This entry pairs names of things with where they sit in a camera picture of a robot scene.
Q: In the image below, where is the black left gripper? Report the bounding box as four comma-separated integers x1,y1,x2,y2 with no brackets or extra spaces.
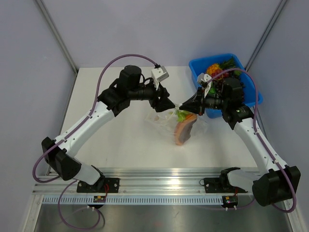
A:
128,79,175,112

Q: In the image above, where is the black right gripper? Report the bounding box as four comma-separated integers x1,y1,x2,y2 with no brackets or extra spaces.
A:
180,87,228,116

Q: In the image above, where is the green white celery stalk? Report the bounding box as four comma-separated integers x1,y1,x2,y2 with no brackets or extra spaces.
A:
171,109,191,122

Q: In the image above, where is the clear dotted zip top bag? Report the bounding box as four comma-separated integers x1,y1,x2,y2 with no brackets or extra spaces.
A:
145,106,208,144

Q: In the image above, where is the orange purple papaya slice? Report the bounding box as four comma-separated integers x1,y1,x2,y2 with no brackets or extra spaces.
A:
174,114,197,145

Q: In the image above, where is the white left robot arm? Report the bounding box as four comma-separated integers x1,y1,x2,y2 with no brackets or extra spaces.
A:
42,65,175,192

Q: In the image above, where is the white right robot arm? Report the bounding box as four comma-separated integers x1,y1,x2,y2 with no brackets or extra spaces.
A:
180,78,301,211

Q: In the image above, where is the dark purple grape bunch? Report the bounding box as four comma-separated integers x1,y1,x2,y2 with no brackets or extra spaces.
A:
212,73,244,102

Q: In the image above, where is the orange yellow fruit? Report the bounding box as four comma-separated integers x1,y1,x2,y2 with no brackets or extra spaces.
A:
206,63,222,76

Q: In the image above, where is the dark green herb sprig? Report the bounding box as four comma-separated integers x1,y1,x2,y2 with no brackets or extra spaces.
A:
219,57,237,70

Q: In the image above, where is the blue plastic bin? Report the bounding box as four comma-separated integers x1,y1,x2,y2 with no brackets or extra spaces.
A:
189,54,256,107

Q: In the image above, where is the right controller board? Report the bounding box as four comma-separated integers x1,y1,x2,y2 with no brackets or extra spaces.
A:
222,195,239,208

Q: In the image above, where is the controller board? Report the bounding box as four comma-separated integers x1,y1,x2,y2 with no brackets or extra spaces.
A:
222,195,239,208
93,196,106,203

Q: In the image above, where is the left controller board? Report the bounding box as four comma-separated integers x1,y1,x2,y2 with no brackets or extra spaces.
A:
93,196,106,203

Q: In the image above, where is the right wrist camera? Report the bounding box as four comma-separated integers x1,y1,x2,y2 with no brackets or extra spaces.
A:
197,73,212,98

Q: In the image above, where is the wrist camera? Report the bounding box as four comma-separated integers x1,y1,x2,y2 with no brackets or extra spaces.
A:
151,66,169,90
197,73,212,98

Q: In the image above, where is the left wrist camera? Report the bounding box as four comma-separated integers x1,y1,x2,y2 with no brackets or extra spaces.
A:
151,66,169,90

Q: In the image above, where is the aluminium rail frame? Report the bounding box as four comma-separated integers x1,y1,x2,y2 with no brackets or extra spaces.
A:
32,168,295,196

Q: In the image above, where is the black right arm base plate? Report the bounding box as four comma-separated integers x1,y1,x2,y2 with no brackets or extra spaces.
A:
199,177,247,194

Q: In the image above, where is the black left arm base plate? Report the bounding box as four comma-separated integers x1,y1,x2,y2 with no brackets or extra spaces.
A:
76,177,120,193

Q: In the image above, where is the white slotted cable duct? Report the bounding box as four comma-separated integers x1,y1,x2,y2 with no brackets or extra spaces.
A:
42,195,223,205

